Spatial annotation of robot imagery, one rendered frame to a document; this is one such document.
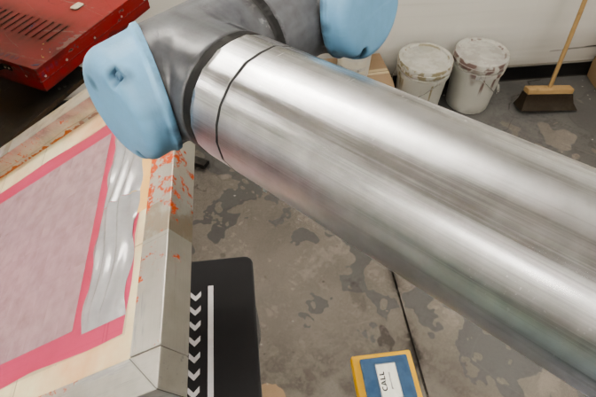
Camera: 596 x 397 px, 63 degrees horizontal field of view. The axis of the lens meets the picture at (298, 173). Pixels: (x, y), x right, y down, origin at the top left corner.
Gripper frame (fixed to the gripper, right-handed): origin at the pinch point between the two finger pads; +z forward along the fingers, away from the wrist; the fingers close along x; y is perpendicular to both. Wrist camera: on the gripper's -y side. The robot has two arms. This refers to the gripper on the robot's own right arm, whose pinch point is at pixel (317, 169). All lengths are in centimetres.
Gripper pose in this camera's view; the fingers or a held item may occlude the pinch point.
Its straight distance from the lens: 66.4
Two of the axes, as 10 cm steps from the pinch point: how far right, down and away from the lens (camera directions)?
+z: 2.9, 6.1, 7.3
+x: 9.5, -2.8, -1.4
